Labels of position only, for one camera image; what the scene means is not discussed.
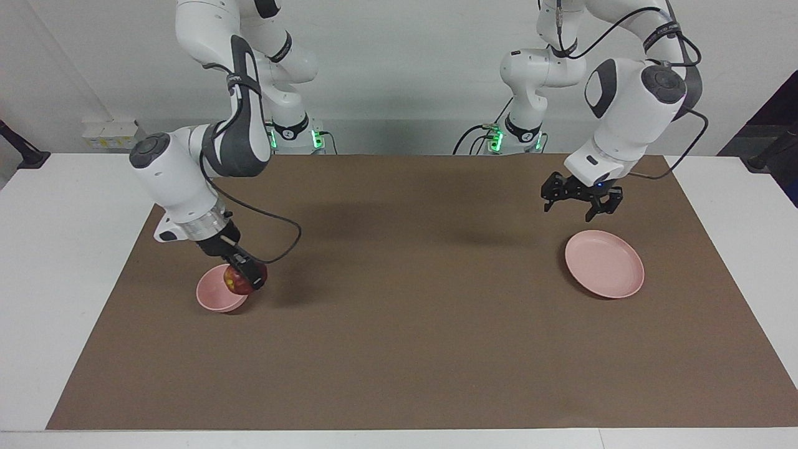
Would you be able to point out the brown table mat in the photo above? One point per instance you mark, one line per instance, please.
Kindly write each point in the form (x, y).
(399, 324)

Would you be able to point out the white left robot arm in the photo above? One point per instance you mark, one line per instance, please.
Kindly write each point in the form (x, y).
(623, 125)

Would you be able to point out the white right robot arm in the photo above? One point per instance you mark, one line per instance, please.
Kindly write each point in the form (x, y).
(174, 181)

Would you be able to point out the white power strip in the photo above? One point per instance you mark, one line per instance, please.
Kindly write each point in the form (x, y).
(112, 134)

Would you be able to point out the pink plate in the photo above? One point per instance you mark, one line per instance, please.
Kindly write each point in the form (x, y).
(605, 263)

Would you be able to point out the pink bowl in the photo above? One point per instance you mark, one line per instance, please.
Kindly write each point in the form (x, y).
(211, 293)

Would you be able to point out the dark red apple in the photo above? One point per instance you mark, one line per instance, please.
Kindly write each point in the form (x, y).
(237, 284)

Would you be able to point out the black clamp stand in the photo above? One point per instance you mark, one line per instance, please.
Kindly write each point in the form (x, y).
(770, 153)
(28, 156)

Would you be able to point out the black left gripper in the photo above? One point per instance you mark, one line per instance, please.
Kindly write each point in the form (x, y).
(583, 190)

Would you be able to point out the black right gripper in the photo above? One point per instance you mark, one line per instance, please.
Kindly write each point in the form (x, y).
(221, 246)

